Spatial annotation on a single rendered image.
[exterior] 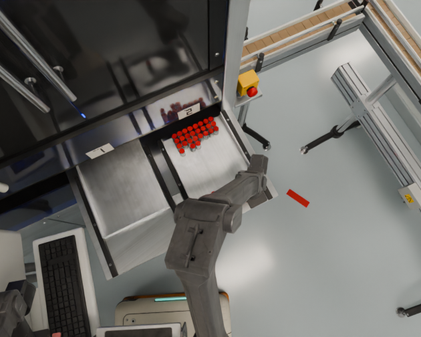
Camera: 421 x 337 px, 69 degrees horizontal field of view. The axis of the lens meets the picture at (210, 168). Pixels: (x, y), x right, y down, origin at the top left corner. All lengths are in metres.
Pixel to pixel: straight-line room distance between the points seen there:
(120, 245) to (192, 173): 0.37
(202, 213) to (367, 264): 1.82
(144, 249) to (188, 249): 0.68
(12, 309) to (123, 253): 0.50
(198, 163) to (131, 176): 0.26
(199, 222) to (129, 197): 0.71
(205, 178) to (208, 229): 0.68
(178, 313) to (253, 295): 0.52
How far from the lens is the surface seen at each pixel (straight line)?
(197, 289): 0.55
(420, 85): 1.52
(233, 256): 2.04
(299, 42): 1.43
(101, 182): 1.25
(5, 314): 0.77
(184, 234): 0.52
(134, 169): 1.22
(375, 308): 2.29
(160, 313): 1.80
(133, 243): 1.19
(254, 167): 0.95
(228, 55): 0.95
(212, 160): 1.20
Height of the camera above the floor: 2.03
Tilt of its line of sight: 75 degrees down
